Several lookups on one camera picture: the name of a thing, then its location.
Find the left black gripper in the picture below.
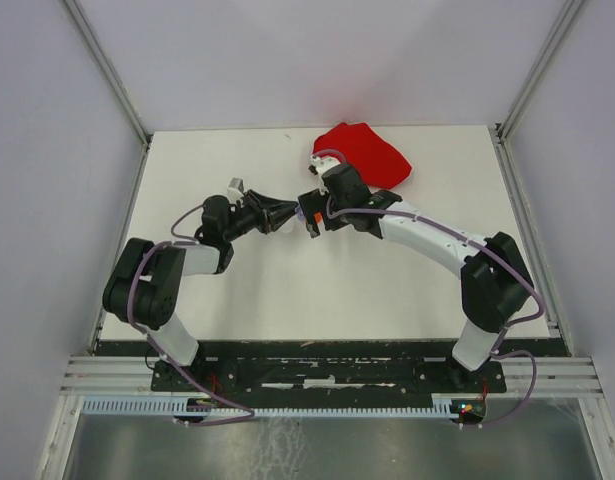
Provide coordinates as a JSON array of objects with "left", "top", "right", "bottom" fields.
[{"left": 223, "top": 189, "right": 299, "bottom": 242}]

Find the purple earbud charging case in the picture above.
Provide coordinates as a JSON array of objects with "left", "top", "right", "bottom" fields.
[{"left": 296, "top": 205, "right": 306, "bottom": 224}]

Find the white earbud charging case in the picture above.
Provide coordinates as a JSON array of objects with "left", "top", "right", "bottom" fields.
[{"left": 281, "top": 223, "right": 295, "bottom": 234}]

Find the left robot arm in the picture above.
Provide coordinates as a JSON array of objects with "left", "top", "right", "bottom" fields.
[{"left": 102, "top": 190, "right": 298, "bottom": 390}]

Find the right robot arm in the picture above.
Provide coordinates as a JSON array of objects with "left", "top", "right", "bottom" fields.
[{"left": 299, "top": 156, "right": 536, "bottom": 391}]

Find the red cloth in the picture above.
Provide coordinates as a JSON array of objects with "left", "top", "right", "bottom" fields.
[{"left": 312, "top": 122, "right": 413, "bottom": 190}]

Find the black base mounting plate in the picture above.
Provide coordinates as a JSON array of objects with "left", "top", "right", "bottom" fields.
[{"left": 151, "top": 341, "right": 506, "bottom": 407}]

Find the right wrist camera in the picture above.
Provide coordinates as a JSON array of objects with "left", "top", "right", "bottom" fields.
[{"left": 308, "top": 154, "right": 345, "bottom": 176}]

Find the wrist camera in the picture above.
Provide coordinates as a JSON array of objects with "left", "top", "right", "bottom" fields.
[
  {"left": 308, "top": 154, "right": 345, "bottom": 176},
  {"left": 227, "top": 178, "right": 245, "bottom": 203}
]

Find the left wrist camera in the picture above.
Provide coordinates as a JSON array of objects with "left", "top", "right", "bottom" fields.
[{"left": 227, "top": 178, "right": 245, "bottom": 203}]

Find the white cable duct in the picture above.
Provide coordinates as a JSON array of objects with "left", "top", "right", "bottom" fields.
[{"left": 79, "top": 392, "right": 463, "bottom": 417}]

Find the left aluminium frame post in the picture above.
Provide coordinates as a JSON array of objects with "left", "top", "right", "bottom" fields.
[{"left": 60, "top": 0, "right": 151, "bottom": 145}]

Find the aluminium frame post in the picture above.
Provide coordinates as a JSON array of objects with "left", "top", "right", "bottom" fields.
[
  {"left": 496, "top": 0, "right": 588, "bottom": 143},
  {"left": 60, "top": 0, "right": 151, "bottom": 145}
]

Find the aluminium frame rail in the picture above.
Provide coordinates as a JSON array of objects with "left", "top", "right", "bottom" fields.
[{"left": 60, "top": 356, "right": 603, "bottom": 399}]

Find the right aluminium frame post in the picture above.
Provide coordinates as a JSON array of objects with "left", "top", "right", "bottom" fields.
[{"left": 496, "top": 0, "right": 588, "bottom": 143}]

